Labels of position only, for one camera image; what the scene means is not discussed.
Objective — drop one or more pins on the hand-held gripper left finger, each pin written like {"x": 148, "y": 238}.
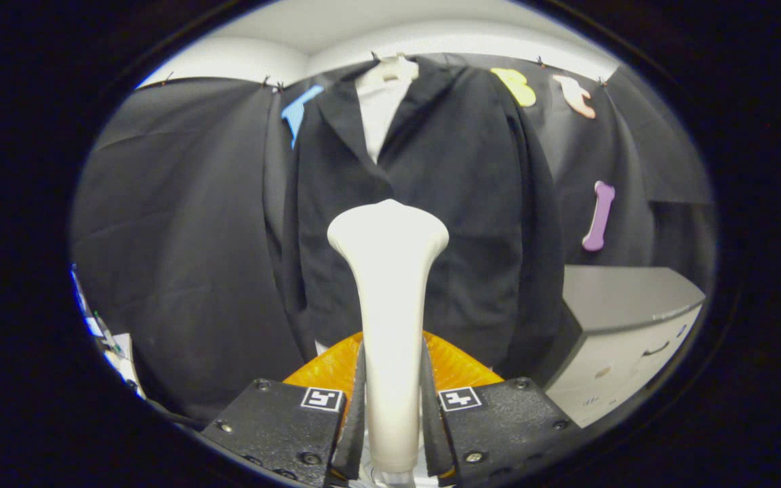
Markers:
{"x": 356, "y": 420}

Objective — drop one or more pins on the cream mannequin neck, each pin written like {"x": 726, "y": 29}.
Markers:
{"x": 390, "y": 68}

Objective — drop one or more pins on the black backdrop cloth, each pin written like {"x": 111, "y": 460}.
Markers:
{"x": 180, "y": 237}

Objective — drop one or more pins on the white shirt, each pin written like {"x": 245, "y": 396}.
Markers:
{"x": 380, "y": 115}

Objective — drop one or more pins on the black suit jacket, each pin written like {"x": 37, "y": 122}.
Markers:
{"x": 472, "y": 237}

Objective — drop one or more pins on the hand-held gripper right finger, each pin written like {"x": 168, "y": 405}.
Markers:
{"x": 431, "y": 420}

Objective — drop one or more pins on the white garment steamer head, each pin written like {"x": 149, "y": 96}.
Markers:
{"x": 390, "y": 271}

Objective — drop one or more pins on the grey cabinet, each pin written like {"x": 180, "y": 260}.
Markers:
{"x": 621, "y": 318}

